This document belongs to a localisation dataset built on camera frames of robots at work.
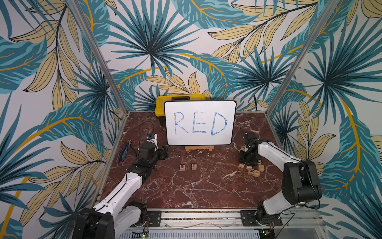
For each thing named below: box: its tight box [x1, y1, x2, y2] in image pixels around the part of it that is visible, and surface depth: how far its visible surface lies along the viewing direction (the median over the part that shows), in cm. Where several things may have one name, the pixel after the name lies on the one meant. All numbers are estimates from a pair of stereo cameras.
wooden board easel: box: [185, 145, 215, 152], surface depth 96 cm
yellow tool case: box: [155, 94, 206, 118], surface depth 106 cm
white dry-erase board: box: [163, 100, 237, 147], surface depth 91 cm
